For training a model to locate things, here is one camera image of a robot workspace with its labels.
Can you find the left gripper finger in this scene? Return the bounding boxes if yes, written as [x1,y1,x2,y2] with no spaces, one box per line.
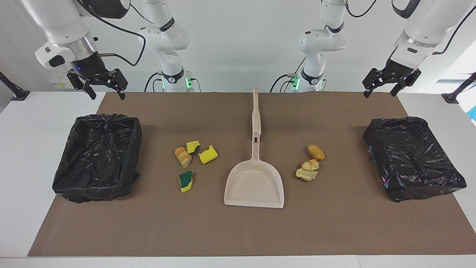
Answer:
[390,69,422,96]
[363,68,389,98]

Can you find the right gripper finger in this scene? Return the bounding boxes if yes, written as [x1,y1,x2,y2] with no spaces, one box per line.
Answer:
[67,73,96,100]
[106,68,129,100]

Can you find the brown bread roll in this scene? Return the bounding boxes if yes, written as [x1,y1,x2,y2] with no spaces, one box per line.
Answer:
[307,144,325,161]

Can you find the cut orange striped croissant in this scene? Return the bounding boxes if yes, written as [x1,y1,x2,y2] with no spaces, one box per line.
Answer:
[174,147,192,168]

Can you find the notched yellow sponge piece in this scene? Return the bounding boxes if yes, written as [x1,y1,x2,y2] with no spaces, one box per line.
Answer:
[198,145,218,165]

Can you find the long pale croissant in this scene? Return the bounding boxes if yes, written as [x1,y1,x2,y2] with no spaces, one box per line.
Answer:
[296,168,318,182]

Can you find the green and yellow sponge piece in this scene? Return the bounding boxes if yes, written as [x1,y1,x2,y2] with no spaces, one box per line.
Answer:
[178,170,194,193]

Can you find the beige brush with black bristles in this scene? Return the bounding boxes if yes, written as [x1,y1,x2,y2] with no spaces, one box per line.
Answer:
[252,87,262,135]

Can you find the beige plastic dustpan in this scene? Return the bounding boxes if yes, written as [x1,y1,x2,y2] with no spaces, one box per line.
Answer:
[224,132,285,209]

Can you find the open bin with black bag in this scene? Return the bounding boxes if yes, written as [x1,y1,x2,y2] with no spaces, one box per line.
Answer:
[52,114,142,204]

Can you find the bin covered by black bag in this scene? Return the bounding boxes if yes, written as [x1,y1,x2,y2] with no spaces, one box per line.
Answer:
[363,117,467,203]

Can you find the black stand with clamp base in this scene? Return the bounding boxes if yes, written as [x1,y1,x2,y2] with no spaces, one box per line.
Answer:
[441,72,476,104]
[0,71,30,101]

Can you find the brown table mat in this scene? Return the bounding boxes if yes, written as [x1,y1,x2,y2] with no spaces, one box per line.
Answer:
[27,92,476,257]

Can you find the white wall socket boxes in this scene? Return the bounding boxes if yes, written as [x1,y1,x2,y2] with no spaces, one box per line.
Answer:
[49,71,75,90]

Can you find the black right arm base cable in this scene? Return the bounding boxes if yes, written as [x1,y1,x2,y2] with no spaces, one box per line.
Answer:
[144,72,164,92]

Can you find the black arm base cable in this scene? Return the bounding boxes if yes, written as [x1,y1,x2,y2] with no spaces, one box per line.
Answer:
[144,72,164,92]
[270,73,298,93]

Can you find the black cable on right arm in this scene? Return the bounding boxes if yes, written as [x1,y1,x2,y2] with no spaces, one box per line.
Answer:
[76,0,146,67]

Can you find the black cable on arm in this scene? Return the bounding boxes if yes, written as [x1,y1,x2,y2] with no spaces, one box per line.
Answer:
[76,0,146,67]
[344,0,476,55]

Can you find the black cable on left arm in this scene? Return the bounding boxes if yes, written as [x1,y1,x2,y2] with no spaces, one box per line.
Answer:
[344,0,476,55]

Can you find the black left arm base cable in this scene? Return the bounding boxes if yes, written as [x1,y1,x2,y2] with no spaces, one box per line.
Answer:
[270,73,298,93]

